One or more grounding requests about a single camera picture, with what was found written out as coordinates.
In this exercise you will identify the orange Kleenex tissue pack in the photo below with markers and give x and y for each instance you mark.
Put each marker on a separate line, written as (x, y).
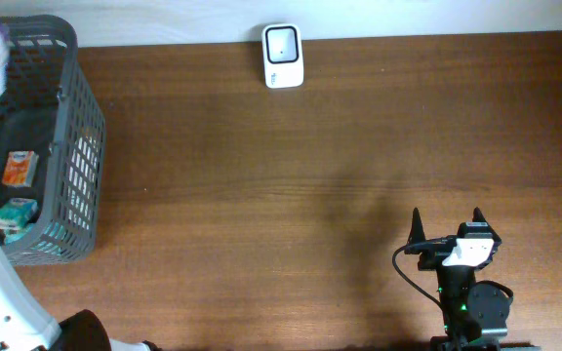
(20, 168)

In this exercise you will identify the teal wet wipes packet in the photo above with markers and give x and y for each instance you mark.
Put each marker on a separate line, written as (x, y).
(13, 235)

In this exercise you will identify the teal Kleenex tissue pack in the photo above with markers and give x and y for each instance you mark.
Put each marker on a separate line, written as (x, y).
(17, 213)

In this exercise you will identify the grey plastic mesh basket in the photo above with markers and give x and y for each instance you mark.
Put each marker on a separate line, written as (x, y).
(49, 108)

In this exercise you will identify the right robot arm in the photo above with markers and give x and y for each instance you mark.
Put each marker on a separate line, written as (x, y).
(474, 312)

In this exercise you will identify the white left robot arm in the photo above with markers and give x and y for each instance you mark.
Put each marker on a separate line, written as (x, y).
(26, 325)

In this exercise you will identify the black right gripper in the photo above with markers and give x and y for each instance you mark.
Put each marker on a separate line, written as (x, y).
(429, 258)

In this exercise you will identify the white barcode scanner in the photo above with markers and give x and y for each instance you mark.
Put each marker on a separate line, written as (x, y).
(282, 56)

